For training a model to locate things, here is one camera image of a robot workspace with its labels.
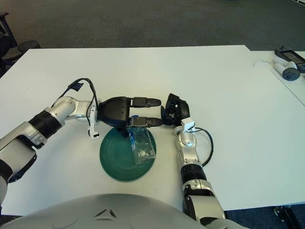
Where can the white and grey controller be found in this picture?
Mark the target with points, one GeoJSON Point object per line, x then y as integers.
{"type": "Point", "coordinates": [290, 75]}

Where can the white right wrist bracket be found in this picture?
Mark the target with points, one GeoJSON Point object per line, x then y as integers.
{"type": "Point", "coordinates": [188, 122]}

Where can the grey robot torso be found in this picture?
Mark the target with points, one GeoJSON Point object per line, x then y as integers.
{"type": "Point", "coordinates": [71, 214]}

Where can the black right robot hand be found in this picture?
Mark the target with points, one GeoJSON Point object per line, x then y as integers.
{"type": "Point", "coordinates": [184, 109]}

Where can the green ribbed plate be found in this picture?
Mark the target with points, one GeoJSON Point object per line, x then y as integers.
{"type": "Point", "coordinates": [116, 157]}

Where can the black table leg caster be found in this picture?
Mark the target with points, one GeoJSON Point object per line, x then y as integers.
{"type": "Point", "coordinates": [284, 213]}

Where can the dark handheld screen controller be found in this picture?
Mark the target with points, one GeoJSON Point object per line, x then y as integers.
{"type": "Point", "coordinates": [292, 57]}

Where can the black mesh wastebasket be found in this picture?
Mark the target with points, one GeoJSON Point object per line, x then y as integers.
{"type": "Point", "coordinates": [29, 46]}

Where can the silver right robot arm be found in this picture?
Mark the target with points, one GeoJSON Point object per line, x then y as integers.
{"type": "Point", "coordinates": [188, 155]}

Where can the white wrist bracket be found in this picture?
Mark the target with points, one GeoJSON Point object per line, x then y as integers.
{"type": "Point", "coordinates": [188, 122]}
{"type": "Point", "coordinates": [93, 133]}

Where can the clear bottle with blue cap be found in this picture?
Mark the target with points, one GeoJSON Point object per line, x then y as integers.
{"type": "Point", "coordinates": [143, 148]}

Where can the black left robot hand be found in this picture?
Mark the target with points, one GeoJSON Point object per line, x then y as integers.
{"type": "Point", "coordinates": [113, 111]}

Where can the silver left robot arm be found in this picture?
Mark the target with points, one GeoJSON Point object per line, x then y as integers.
{"type": "Point", "coordinates": [47, 119]}

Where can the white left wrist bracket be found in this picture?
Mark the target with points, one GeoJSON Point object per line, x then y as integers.
{"type": "Point", "coordinates": [93, 133]}

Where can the black office chair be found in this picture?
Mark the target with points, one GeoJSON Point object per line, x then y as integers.
{"type": "Point", "coordinates": [6, 43]}

